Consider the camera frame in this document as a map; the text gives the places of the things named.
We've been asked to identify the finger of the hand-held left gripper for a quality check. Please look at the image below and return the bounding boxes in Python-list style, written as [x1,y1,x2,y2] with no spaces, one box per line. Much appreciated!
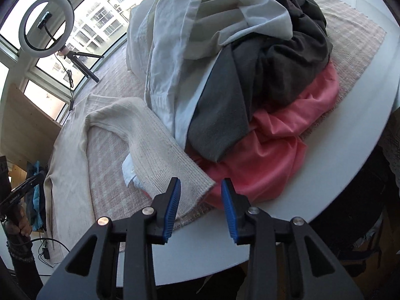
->
[19,171,45,199]

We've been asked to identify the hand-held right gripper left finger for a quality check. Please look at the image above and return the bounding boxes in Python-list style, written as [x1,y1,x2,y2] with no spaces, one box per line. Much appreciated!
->
[36,177,182,300]

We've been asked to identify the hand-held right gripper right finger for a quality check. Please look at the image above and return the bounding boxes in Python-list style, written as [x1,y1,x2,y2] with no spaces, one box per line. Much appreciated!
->
[220,178,365,300]

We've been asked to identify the cream knit sweater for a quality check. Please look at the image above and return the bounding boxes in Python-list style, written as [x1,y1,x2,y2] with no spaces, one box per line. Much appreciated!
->
[44,93,217,265]

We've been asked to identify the person's left forearm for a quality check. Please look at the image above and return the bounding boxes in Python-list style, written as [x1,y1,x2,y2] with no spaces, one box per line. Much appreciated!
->
[4,233,43,291]

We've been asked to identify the person's left hand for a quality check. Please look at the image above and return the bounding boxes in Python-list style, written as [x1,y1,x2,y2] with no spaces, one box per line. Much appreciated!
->
[12,205,32,237]

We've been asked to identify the small white cloth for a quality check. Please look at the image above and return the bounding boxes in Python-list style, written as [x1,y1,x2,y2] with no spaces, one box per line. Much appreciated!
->
[121,154,147,191]

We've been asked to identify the wooden board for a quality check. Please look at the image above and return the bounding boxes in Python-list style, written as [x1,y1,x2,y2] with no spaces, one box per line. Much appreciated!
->
[0,83,63,171]

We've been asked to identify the pink garment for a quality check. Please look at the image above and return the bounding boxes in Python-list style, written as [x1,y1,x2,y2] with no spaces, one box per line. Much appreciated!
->
[187,62,341,210]

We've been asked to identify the pink plaid blanket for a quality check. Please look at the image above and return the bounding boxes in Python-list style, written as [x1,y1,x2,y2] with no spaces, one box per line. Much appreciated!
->
[56,0,386,254]

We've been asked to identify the person's black clothing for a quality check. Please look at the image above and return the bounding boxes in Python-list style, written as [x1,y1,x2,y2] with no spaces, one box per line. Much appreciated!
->
[309,106,400,288]

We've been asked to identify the black tripod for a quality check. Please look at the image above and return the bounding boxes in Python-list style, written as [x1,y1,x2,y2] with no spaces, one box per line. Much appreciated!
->
[54,45,104,83]

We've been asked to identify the white garment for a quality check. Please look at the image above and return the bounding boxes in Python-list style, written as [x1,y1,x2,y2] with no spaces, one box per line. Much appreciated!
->
[126,0,207,151]

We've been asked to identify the grey fleece garment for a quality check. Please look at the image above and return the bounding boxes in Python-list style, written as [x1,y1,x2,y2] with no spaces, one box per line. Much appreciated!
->
[186,0,333,163]

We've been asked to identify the black phone holder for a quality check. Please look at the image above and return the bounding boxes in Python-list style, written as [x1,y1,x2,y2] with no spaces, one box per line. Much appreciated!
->
[37,12,65,43]

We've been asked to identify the apartment buildings outside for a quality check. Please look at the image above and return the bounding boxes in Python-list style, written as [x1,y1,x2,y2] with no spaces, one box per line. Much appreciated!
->
[34,0,169,79]

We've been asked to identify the pale beige garment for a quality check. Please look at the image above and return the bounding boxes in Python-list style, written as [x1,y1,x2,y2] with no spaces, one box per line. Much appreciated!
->
[184,0,296,60]

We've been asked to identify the black floor cable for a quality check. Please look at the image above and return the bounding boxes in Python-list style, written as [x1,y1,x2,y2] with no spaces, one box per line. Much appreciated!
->
[29,237,72,268]

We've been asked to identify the black ring light cable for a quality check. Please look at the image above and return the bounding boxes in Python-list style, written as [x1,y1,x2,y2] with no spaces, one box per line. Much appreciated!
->
[54,53,76,111]

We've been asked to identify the white ring light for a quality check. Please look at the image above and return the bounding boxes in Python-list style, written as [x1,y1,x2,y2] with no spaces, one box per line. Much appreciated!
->
[19,0,75,59]

